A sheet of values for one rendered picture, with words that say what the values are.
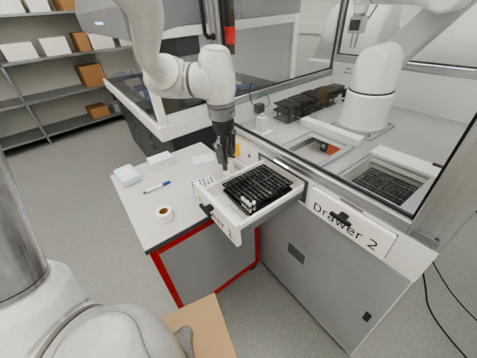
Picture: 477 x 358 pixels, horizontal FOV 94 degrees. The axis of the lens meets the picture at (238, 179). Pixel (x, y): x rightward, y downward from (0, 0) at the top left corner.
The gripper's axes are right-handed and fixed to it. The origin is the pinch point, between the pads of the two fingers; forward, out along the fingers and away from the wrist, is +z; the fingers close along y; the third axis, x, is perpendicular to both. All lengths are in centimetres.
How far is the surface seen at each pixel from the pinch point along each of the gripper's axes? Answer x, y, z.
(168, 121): 63, 34, 4
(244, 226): -15.2, -17.4, 8.8
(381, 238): -55, -7, 7
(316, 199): -34.3, 3.6, 7.4
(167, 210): 21.4, -17.6, 16.5
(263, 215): -19.0, -9.9, 9.3
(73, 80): 379, 153, 29
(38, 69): 391, 120, 6
